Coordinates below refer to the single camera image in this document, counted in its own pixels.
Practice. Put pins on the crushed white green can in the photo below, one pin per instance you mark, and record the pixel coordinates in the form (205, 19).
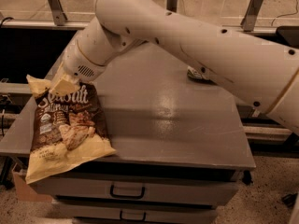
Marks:
(192, 73)

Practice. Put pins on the upper grey drawer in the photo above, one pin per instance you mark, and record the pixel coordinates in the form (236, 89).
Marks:
(158, 190)

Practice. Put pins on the lower grey drawer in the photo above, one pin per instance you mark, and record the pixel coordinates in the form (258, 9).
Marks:
(155, 213)

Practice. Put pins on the grey drawer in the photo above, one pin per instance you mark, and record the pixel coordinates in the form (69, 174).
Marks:
(158, 190)
(155, 213)

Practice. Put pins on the cardboard box under table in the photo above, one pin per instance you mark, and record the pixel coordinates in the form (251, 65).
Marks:
(24, 192)

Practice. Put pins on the black lower drawer handle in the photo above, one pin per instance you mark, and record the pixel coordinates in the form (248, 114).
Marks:
(132, 215)

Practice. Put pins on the brown sea salt chip bag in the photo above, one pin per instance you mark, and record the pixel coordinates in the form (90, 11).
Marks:
(68, 131)

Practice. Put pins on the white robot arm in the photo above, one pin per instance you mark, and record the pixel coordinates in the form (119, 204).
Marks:
(261, 73)

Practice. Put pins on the black drawer handle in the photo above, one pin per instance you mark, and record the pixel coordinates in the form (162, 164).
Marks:
(132, 215)
(126, 192)

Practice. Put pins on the black upper drawer handle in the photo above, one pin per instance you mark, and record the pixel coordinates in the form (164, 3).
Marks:
(126, 192)

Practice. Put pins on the left metal railing bracket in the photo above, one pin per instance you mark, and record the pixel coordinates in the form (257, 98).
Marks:
(57, 12)

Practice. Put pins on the right metal railing bracket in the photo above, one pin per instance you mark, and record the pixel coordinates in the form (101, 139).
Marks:
(251, 15)

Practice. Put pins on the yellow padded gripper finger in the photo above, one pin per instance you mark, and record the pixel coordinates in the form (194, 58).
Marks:
(64, 84)

